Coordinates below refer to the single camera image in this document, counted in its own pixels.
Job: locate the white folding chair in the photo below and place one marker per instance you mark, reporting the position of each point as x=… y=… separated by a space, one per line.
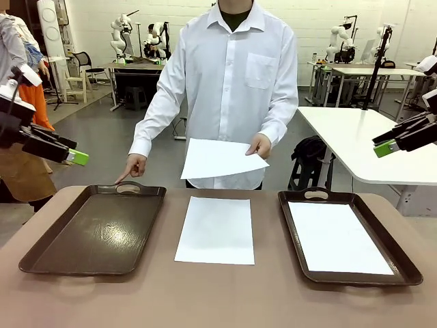
x=80 y=83

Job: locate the black backpack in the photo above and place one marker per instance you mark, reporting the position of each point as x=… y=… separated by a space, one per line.
x=307 y=148

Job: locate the person's left hand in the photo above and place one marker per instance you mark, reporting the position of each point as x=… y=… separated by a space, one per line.
x=263 y=147

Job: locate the person in white shirt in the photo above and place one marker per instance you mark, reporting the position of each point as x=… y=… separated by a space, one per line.
x=222 y=85

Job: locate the mannequin with orange shorts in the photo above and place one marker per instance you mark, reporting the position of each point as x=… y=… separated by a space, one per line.
x=37 y=102

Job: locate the large white table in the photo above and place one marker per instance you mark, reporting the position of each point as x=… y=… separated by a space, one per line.
x=375 y=147

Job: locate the dark brown plastic tray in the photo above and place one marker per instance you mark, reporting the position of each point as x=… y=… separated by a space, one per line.
x=95 y=232
x=297 y=246

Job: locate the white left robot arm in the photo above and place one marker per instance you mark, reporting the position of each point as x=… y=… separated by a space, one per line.
x=20 y=99

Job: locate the black background stool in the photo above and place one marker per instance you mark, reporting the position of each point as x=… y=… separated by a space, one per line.
x=136 y=97

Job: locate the dark background work table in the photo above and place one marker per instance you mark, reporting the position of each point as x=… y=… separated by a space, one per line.
x=136 y=66

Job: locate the person's left forearm white sleeve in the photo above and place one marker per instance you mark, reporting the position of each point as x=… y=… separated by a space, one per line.
x=278 y=126

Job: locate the person's right forearm white sleeve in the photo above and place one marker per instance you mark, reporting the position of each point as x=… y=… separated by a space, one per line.
x=148 y=133

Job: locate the black tripod stand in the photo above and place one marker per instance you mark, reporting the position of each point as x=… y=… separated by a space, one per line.
x=375 y=78

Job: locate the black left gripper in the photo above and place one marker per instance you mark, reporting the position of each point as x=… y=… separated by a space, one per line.
x=12 y=131

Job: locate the black plastic stool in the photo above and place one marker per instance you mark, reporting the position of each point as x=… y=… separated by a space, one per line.
x=304 y=177

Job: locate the white background desk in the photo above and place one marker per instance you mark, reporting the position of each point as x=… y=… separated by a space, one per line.
x=375 y=71
x=319 y=64

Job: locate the person's right hand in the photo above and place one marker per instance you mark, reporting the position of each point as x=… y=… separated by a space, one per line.
x=138 y=165

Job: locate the white tower air conditioner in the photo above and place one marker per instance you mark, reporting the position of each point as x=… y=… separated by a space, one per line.
x=51 y=30

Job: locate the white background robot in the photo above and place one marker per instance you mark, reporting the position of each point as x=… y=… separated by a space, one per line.
x=155 y=39
x=336 y=37
x=117 y=41
x=380 y=37

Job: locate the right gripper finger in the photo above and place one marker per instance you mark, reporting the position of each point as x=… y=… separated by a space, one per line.
x=416 y=141
x=413 y=126

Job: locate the black office chair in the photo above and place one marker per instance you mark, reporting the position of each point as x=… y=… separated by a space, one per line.
x=82 y=61

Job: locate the black microphone stand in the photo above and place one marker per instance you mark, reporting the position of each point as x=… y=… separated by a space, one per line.
x=58 y=99

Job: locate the white A4 paper sheet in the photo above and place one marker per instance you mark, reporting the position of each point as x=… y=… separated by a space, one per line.
x=338 y=239
x=218 y=159
x=215 y=232

